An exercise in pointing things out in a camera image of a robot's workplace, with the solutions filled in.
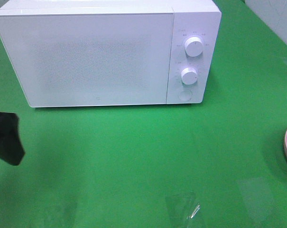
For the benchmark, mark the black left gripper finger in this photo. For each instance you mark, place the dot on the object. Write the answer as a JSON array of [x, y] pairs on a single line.
[[11, 149]]

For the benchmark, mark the round door release button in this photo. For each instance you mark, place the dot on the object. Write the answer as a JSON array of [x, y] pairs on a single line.
[[185, 95]]

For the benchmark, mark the white timer knob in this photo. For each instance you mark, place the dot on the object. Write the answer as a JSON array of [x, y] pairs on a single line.
[[189, 76]]

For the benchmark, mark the clear tape patch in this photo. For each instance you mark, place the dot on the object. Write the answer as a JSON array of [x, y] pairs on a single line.
[[182, 206]]

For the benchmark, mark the white upper power knob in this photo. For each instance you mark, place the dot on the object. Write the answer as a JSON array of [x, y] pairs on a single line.
[[194, 46]]

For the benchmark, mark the white microwave oven body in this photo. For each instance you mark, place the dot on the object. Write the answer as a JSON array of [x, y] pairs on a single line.
[[190, 18]]

